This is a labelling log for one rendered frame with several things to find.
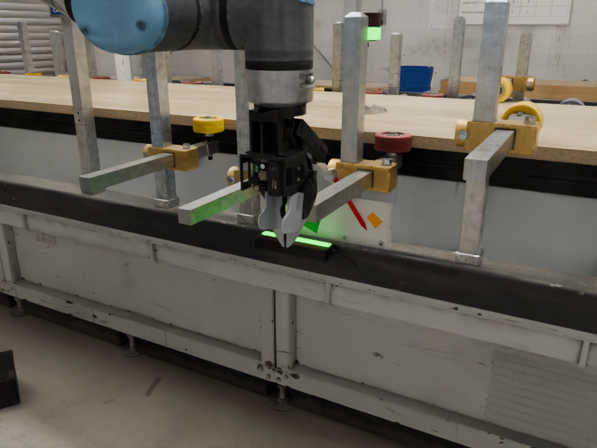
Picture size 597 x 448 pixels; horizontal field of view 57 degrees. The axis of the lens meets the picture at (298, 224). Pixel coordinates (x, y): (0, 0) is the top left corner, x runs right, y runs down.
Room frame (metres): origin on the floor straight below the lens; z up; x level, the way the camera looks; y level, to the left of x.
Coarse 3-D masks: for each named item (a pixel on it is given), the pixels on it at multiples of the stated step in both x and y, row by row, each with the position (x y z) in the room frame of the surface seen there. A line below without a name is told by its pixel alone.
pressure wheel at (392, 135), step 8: (376, 136) 1.18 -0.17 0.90; (384, 136) 1.16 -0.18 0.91; (392, 136) 1.16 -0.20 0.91; (400, 136) 1.16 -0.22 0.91; (408, 136) 1.16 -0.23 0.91; (376, 144) 1.18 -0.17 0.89; (384, 144) 1.16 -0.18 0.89; (392, 144) 1.15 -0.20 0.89; (400, 144) 1.15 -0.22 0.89; (408, 144) 1.16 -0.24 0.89; (392, 152) 1.15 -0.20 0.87; (400, 152) 1.15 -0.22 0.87
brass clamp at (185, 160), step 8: (144, 152) 1.32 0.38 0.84; (152, 152) 1.30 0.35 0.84; (160, 152) 1.29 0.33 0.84; (168, 152) 1.28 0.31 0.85; (176, 152) 1.27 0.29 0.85; (184, 152) 1.26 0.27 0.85; (192, 152) 1.28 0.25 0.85; (176, 160) 1.27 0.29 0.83; (184, 160) 1.26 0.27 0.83; (192, 160) 1.28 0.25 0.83; (168, 168) 1.28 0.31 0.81; (176, 168) 1.27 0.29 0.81; (184, 168) 1.26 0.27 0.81; (192, 168) 1.28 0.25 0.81
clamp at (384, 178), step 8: (336, 160) 1.09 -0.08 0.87; (368, 160) 1.09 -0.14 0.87; (336, 168) 1.07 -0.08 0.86; (344, 168) 1.07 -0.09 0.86; (352, 168) 1.06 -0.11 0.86; (360, 168) 1.05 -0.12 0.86; (368, 168) 1.04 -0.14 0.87; (376, 168) 1.03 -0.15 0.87; (384, 168) 1.03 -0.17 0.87; (392, 168) 1.03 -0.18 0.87; (344, 176) 1.07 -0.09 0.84; (376, 176) 1.03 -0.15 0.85; (384, 176) 1.03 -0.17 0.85; (392, 176) 1.04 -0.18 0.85; (376, 184) 1.03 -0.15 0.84; (384, 184) 1.03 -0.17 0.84; (392, 184) 1.04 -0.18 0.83
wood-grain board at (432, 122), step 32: (0, 96) 1.96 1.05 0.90; (32, 96) 1.96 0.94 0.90; (64, 96) 1.96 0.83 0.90; (96, 96) 1.96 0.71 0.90; (128, 96) 1.96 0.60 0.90; (192, 96) 1.96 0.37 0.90; (224, 96) 1.96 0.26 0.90; (320, 96) 1.96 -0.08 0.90; (384, 96) 1.96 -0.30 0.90; (224, 128) 1.45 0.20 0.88; (320, 128) 1.31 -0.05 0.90; (384, 128) 1.30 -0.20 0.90; (416, 128) 1.30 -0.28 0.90; (448, 128) 1.30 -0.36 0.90; (544, 128) 1.30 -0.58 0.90; (576, 128) 1.30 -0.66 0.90; (576, 160) 1.05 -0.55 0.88
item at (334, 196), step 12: (384, 156) 1.17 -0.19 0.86; (396, 156) 1.17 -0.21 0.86; (348, 180) 0.97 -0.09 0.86; (360, 180) 0.98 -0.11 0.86; (324, 192) 0.89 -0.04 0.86; (336, 192) 0.89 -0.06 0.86; (348, 192) 0.93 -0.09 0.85; (360, 192) 0.98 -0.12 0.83; (324, 204) 0.84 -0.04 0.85; (336, 204) 0.89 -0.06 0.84; (312, 216) 0.82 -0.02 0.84; (324, 216) 0.85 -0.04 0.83
